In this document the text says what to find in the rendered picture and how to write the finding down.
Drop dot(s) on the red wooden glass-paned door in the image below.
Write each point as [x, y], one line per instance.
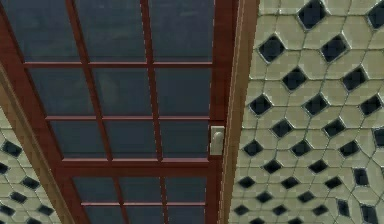
[133, 93]

